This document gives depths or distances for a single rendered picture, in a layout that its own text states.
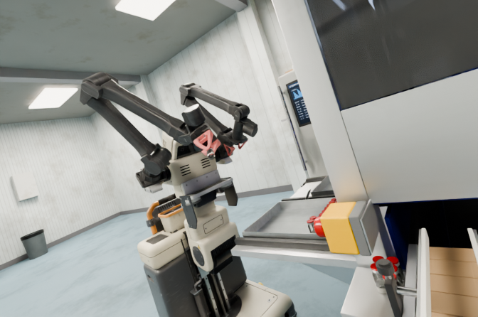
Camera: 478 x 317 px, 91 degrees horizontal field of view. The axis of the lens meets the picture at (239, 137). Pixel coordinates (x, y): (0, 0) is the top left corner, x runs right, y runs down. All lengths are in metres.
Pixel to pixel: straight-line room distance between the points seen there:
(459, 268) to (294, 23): 0.51
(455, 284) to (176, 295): 1.31
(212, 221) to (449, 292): 1.01
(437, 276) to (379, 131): 0.24
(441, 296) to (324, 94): 0.36
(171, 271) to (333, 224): 1.16
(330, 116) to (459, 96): 0.20
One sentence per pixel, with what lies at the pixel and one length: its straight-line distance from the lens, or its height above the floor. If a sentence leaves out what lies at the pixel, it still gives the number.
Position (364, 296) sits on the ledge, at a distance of 0.56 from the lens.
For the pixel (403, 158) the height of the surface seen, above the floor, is 1.09.
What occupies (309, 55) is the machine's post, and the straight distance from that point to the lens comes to 0.54.
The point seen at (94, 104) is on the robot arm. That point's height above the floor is 1.52.
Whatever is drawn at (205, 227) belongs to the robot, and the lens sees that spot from 1.28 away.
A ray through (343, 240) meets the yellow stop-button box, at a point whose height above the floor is 0.99.
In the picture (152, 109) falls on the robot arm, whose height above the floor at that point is 1.42.
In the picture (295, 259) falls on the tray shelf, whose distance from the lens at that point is 0.72.
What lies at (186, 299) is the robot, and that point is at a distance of 1.61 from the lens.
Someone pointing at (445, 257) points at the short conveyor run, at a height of 0.93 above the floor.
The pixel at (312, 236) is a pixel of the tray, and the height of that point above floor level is 0.91.
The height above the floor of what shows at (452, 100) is 1.17.
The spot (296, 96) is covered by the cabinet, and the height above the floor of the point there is 1.38.
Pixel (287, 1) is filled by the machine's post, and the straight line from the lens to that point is 0.58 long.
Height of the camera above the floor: 1.22
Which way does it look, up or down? level
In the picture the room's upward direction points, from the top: 18 degrees counter-clockwise
